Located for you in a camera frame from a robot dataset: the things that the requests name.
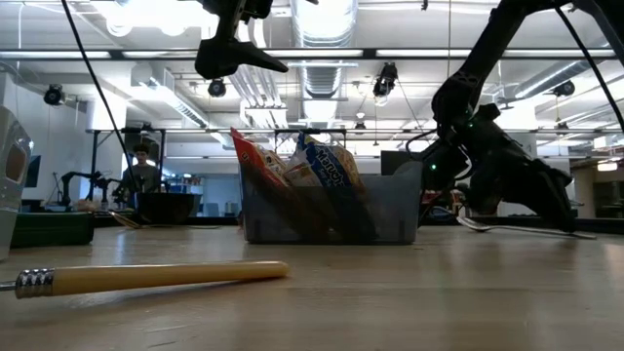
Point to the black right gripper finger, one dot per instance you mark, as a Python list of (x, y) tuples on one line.
[(548, 200), (568, 200)]

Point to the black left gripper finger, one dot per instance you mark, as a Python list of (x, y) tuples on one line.
[(229, 61)]

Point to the large silver spoon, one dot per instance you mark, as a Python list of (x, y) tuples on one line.
[(473, 224)]

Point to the red yellow ramen packet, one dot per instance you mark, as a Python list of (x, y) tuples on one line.
[(253, 161)]

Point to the blue white ramen packet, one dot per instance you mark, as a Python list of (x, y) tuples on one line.
[(324, 166)]

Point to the black background robot arm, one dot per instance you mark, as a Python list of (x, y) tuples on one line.
[(70, 178)]

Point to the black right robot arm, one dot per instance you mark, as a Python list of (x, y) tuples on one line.
[(482, 53)]

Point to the black ceiling spotlight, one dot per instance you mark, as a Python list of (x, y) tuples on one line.
[(385, 80), (53, 95), (217, 89), (564, 89)]

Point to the black monitor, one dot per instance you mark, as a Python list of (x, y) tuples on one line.
[(400, 163)]

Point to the grey translucent plastic bin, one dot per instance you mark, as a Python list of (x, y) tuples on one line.
[(390, 209)]

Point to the person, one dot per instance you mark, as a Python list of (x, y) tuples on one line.
[(142, 175)]

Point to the dark bowl red inside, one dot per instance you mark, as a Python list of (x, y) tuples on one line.
[(166, 209)]

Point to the blue lit monitor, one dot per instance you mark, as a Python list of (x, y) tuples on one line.
[(34, 170)]

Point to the green rectangular tin box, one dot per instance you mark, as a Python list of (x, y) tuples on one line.
[(53, 231)]

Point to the silver ceiling air duct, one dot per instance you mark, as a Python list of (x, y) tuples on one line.
[(324, 29)]

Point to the black overhead frame bar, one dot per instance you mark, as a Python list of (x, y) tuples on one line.
[(369, 53)]

